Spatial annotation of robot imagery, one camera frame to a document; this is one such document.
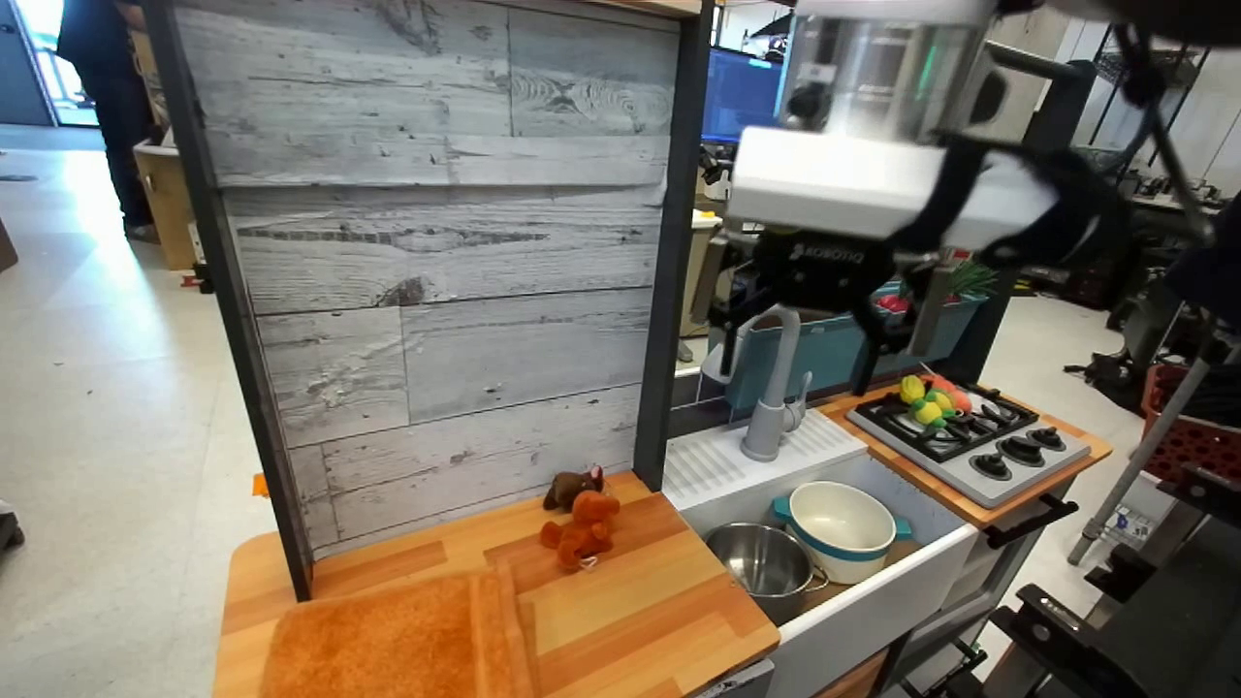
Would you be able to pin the right teal planter box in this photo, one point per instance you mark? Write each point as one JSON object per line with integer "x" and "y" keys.
{"x": 955, "y": 335}

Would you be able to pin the left teal planter box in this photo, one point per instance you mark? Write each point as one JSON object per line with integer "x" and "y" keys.
{"x": 823, "y": 356}

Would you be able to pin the white teal enamel pot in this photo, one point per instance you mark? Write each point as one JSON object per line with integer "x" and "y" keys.
{"x": 849, "y": 530}

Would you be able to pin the black metal frame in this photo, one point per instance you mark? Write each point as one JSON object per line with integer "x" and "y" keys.
{"x": 671, "y": 247}

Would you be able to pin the blue computer monitor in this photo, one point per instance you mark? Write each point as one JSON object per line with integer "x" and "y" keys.
{"x": 740, "y": 94}

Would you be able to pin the grey toy faucet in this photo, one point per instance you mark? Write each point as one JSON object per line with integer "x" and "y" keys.
{"x": 777, "y": 412}

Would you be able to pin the teal planter box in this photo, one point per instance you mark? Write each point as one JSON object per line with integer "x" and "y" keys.
{"x": 823, "y": 356}
{"x": 955, "y": 335}

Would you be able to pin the toy stove top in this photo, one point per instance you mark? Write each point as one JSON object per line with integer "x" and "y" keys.
{"x": 992, "y": 452}

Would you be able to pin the grey wood backsplash panel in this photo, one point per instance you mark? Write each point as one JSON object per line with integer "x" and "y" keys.
{"x": 439, "y": 247}

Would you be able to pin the green yellow plush vegetable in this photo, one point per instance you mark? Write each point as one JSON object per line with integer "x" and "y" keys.
{"x": 930, "y": 402}

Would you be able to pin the wooden cutting board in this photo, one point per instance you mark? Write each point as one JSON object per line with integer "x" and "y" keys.
{"x": 439, "y": 636}

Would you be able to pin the orange plush toy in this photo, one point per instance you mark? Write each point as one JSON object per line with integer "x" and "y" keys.
{"x": 584, "y": 531}

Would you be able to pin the brown plush toy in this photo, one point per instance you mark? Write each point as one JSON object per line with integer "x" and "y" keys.
{"x": 567, "y": 487}

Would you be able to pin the steel pot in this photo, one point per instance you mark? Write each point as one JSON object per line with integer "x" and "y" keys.
{"x": 771, "y": 562}

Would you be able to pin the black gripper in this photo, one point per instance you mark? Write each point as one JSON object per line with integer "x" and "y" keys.
{"x": 818, "y": 276}

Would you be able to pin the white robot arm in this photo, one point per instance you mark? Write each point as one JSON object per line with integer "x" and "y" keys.
{"x": 872, "y": 160}

